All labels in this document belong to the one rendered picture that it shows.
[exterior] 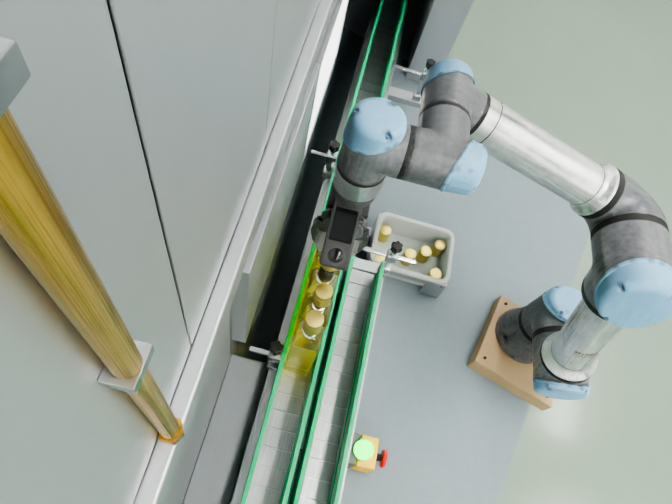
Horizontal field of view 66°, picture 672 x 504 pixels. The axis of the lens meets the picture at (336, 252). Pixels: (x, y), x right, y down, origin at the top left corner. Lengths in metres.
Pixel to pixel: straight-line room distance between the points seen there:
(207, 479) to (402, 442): 0.47
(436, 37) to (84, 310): 1.68
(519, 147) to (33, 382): 0.73
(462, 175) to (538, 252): 1.02
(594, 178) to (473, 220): 0.77
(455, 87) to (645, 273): 0.40
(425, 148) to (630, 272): 0.38
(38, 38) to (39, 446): 0.21
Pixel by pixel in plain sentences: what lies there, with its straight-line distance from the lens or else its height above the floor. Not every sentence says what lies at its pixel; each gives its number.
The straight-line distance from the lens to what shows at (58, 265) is 0.22.
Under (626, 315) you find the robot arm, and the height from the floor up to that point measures 1.35.
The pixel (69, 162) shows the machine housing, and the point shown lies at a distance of 0.25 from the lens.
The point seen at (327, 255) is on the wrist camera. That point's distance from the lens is 0.81.
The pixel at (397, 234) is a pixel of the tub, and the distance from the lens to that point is 1.53.
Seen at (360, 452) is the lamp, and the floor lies 0.85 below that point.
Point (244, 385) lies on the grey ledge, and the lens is 1.19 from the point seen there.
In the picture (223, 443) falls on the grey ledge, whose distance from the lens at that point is 1.17.
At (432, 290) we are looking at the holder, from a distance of 1.46.
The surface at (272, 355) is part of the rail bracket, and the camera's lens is 1.12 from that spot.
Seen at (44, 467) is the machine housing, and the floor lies 1.71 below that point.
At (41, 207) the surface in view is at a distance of 0.19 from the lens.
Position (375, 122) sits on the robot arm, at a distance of 0.68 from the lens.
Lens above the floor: 2.04
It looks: 61 degrees down
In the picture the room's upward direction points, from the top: 20 degrees clockwise
